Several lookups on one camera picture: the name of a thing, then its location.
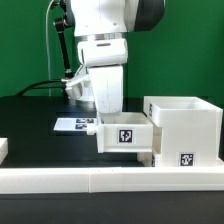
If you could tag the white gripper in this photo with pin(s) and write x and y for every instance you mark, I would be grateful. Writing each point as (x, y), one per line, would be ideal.
(104, 60)

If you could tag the white drawer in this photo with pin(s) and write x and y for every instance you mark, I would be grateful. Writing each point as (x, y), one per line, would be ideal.
(131, 132)

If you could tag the white drawer cabinet box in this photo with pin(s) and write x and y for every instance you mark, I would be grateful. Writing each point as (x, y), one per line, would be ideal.
(186, 131)

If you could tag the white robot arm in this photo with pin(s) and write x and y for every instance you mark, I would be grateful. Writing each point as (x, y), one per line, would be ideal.
(111, 19)

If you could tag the white marker plate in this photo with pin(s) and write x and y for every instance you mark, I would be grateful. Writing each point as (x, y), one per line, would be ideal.
(73, 124)

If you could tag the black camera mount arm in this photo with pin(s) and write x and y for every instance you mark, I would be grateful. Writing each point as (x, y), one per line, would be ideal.
(61, 24)

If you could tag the white workspace border wall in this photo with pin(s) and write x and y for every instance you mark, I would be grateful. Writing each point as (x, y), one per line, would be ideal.
(93, 180)

